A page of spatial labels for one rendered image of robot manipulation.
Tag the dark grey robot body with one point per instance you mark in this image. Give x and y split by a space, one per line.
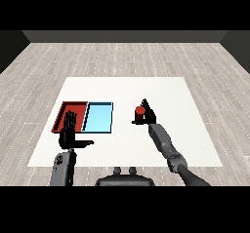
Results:
125 179

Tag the light blue shallow open box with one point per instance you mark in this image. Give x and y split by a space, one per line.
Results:
98 117

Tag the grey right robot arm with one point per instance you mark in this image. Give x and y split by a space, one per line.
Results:
170 153

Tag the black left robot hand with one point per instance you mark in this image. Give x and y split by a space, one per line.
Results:
67 136

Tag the red shallow open box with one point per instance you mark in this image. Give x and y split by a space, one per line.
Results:
72 110

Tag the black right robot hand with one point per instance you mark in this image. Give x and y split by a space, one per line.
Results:
149 116

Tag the small red can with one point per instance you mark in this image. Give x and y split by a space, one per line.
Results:
139 113

